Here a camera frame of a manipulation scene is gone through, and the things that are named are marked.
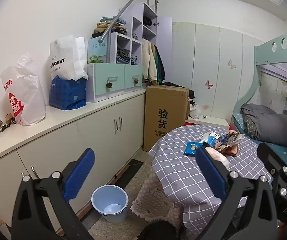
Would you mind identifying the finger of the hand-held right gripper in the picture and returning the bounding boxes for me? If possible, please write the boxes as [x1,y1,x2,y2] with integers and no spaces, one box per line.
[257,142,287,181]

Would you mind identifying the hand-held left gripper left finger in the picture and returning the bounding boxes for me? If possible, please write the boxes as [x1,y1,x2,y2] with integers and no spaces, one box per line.
[11,148,95,240]

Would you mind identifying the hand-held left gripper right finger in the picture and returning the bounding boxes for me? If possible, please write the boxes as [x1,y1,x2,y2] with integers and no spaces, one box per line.
[195,146,281,240]

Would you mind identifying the light blue plastic bin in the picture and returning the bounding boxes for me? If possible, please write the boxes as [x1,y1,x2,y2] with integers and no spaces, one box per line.
[91,185,129,223]

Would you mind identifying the blue snack packet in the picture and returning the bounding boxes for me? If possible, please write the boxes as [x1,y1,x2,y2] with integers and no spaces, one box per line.
[184,142,204,156]

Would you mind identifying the pile of snack wrappers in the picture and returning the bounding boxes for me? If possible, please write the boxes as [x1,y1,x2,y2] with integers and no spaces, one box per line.
[197,131,244,155]

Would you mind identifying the pink bag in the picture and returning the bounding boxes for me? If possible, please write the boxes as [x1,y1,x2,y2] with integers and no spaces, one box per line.
[205,146,230,171]

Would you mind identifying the grey checked tablecloth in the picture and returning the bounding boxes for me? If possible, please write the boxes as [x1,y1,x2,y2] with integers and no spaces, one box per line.
[148,124,274,236]

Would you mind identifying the grey blanket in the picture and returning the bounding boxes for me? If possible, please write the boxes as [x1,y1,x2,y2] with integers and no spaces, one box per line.
[241,103,287,147]

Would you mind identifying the white low cabinet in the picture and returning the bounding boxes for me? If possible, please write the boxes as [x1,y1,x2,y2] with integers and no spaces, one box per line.
[0,89,154,230]

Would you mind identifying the blue checked bedding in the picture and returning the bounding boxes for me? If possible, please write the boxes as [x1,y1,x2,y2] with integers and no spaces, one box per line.
[232,113,247,131]

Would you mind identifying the pink bear print cloth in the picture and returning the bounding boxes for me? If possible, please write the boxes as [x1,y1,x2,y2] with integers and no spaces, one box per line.
[131,165,184,230]

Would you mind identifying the small white plastic bag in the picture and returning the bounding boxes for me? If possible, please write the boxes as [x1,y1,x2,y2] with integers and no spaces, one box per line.
[188,102,202,120]

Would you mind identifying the tall cardboard box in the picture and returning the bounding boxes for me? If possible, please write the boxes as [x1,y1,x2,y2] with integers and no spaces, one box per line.
[143,85,189,152]

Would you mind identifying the blue patterned bag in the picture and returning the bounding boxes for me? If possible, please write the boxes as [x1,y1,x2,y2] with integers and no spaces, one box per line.
[49,76,88,111]

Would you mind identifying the teal bunk bed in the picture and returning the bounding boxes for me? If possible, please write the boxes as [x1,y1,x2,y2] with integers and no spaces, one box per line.
[230,26,287,175]

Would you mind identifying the white plastic bag red print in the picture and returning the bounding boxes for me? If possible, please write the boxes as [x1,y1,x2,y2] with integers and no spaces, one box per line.
[0,52,46,127]

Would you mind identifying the teal drawer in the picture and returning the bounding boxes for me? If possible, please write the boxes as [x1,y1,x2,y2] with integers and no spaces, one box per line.
[94,64,125,97]
[124,65,143,89]

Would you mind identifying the white wardrobe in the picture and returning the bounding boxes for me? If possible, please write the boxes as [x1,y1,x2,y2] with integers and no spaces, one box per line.
[171,21,267,126]

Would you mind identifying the white paper bag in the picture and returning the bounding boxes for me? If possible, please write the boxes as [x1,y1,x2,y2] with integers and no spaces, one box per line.
[49,35,89,82]

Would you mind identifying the dark green jacket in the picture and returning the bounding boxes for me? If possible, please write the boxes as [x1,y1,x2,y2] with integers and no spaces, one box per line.
[153,44,165,84]

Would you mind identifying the folded jeans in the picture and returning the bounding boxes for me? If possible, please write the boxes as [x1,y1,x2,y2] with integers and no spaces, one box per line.
[117,49,132,63]

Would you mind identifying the teal storage box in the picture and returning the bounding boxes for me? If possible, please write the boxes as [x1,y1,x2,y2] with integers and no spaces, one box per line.
[88,37,112,63]

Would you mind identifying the cream jacket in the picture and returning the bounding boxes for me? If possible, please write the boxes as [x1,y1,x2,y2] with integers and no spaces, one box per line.
[141,39,158,83]

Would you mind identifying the pile of folded clothes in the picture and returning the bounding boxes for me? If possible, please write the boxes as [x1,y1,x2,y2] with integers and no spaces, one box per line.
[92,16,128,37]

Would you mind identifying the lilac shelf unit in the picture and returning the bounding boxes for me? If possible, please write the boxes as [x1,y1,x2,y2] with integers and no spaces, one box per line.
[87,2,172,103]

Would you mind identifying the grey metal handrail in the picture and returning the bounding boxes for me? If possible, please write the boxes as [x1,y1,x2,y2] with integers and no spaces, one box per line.
[98,0,159,43]

